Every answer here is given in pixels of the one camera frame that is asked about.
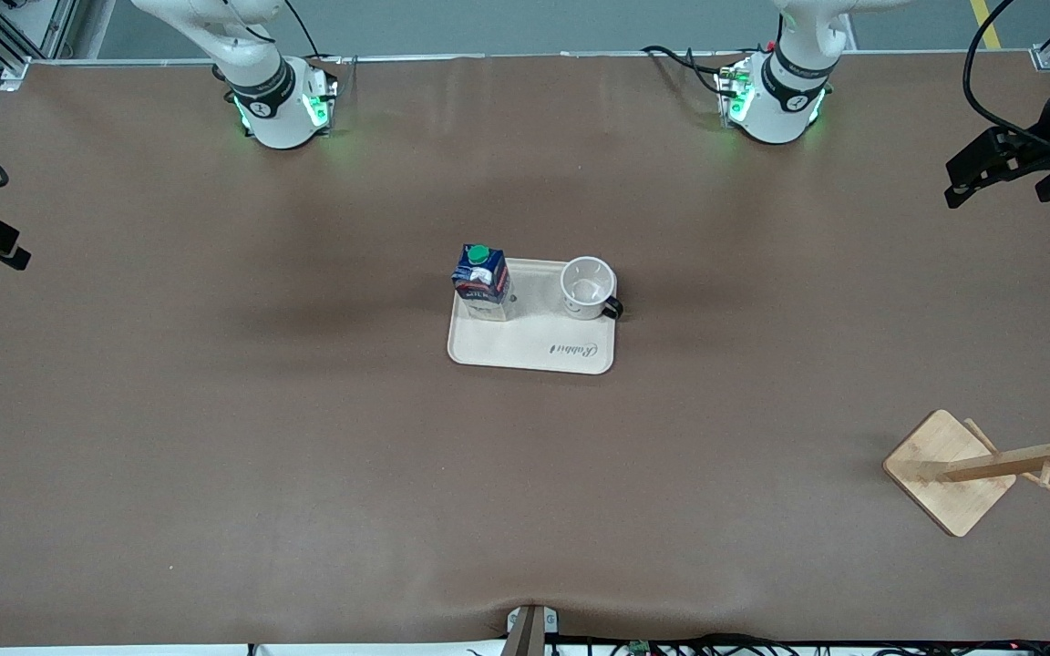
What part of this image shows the white smiley mug black handle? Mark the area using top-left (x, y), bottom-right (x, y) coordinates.
top-left (561, 256), bottom-right (624, 322)

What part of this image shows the blue milk carton green cap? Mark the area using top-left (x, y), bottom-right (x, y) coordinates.
top-left (451, 243), bottom-right (513, 323)

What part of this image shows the cream rabbit print tray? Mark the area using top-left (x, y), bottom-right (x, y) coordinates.
top-left (447, 258), bottom-right (617, 375)

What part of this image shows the wooden mug tree stand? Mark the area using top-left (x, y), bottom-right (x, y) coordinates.
top-left (882, 392), bottom-right (1050, 538)

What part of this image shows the black left arm base cable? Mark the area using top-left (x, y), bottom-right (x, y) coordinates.
top-left (642, 44), bottom-right (745, 97)

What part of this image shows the black arm base cable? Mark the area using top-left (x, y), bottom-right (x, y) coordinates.
top-left (283, 0), bottom-right (349, 72)
top-left (642, 44), bottom-right (745, 97)

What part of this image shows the black right arm base cable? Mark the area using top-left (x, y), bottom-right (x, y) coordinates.
top-left (283, 0), bottom-right (349, 72)

